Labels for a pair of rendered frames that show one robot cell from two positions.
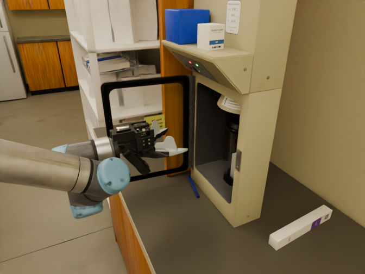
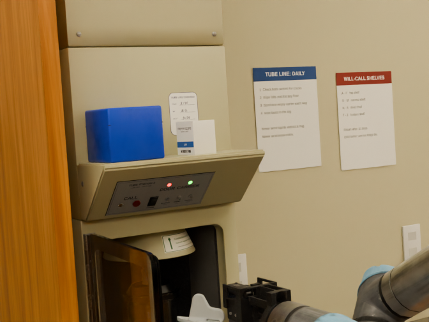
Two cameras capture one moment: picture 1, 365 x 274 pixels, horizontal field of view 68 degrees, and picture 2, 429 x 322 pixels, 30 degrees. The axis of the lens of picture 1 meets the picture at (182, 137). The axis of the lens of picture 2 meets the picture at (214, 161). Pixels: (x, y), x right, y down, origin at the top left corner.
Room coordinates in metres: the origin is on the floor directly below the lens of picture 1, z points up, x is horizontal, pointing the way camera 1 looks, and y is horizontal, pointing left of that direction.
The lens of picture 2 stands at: (0.86, 1.37, 1.57)
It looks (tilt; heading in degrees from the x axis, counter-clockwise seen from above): 3 degrees down; 264
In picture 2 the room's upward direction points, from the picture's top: 4 degrees counter-clockwise
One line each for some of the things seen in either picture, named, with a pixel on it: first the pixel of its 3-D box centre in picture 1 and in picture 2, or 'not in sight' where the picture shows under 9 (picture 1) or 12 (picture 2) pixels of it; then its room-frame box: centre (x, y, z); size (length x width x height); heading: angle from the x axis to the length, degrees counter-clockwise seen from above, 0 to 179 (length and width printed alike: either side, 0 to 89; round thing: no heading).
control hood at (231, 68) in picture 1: (200, 63); (175, 184); (0.80, -0.05, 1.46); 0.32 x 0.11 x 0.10; 26
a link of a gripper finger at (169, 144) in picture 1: (170, 144); not in sight; (0.67, 0.03, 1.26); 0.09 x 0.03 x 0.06; 79
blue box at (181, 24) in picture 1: (186, 25); (124, 134); (0.88, -0.01, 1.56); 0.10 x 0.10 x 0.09; 26
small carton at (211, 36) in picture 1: (210, 36); (196, 137); (0.75, -0.07, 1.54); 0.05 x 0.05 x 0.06; 34
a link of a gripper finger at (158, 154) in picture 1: (154, 151); not in sight; (0.67, 0.08, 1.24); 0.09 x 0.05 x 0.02; 79
